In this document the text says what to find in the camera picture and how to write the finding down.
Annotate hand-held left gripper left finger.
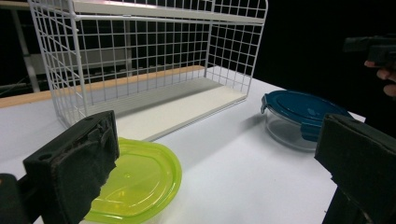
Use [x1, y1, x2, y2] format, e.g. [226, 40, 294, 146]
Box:
[22, 110, 120, 224]

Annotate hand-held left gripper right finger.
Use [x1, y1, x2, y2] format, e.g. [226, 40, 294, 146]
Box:
[314, 113, 396, 224]

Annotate green lidded plastic container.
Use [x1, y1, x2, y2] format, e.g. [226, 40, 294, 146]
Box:
[83, 137, 183, 224]

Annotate blue lidded glass container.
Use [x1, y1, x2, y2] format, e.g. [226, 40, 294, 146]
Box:
[261, 90, 354, 153]

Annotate white wire rack shelf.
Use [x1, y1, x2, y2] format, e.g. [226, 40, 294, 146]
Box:
[27, 0, 269, 143]

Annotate wooden table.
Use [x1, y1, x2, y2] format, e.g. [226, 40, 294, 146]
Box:
[0, 64, 206, 109]

